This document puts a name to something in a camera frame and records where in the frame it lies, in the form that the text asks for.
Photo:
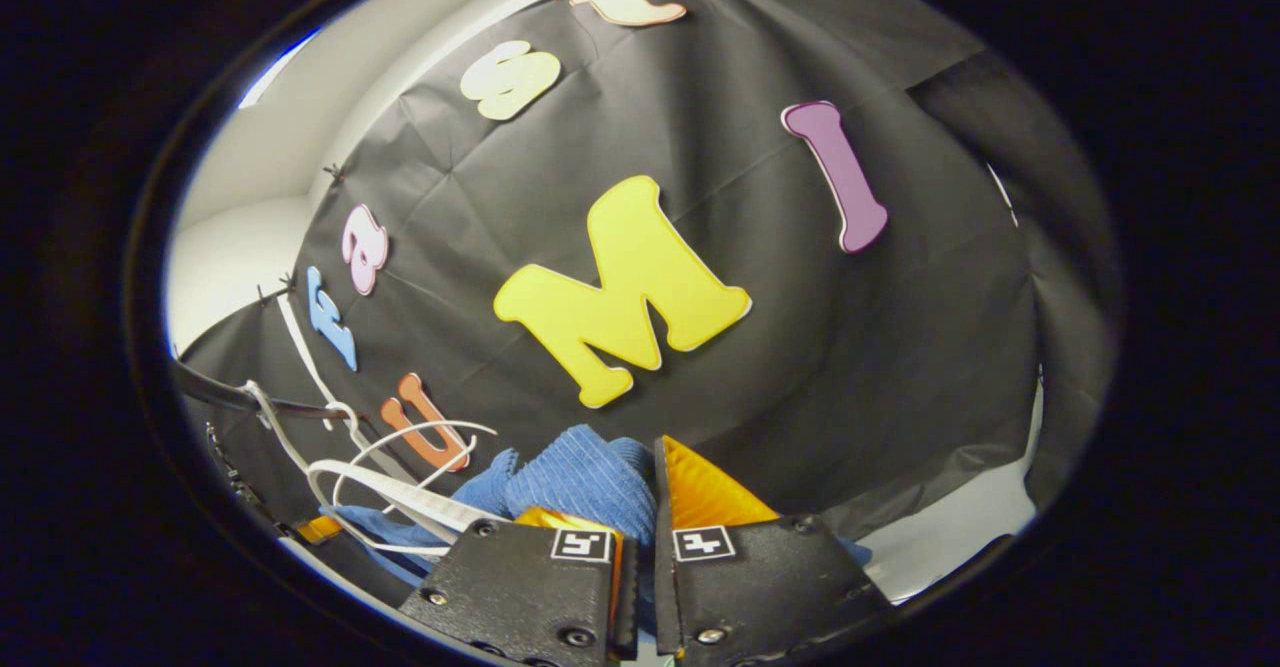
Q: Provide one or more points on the black backdrop cloth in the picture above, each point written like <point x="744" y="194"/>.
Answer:
<point x="800" y="347"/>

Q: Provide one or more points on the black clothes rack rail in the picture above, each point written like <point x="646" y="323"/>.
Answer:
<point x="215" y="390"/>

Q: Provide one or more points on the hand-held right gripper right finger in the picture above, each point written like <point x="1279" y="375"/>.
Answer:
<point x="662" y="507"/>

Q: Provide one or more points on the blue shirt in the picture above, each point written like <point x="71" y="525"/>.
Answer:
<point x="590" y="477"/>

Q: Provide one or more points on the white hanger holding shirt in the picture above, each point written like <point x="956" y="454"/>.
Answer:
<point x="400" y="495"/>

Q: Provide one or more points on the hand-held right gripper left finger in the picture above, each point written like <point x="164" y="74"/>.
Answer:
<point x="520" y="587"/>

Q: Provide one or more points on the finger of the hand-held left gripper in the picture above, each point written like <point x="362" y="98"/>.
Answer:
<point x="320" y="529"/>

